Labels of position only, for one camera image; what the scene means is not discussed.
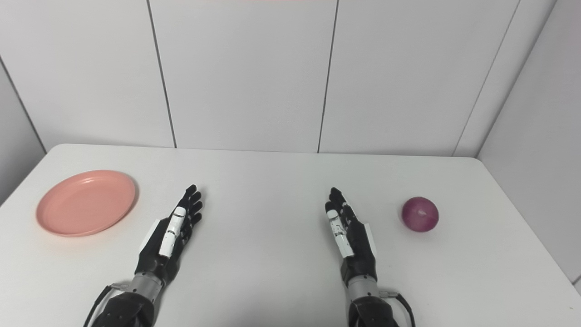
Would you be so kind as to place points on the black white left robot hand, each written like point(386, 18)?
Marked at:
point(156, 254)

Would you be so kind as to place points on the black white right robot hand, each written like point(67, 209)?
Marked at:
point(361, 254)

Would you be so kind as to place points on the purple red onion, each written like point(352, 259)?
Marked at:
point(420, 214)

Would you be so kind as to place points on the pink round plate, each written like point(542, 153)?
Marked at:
point(86, 204)

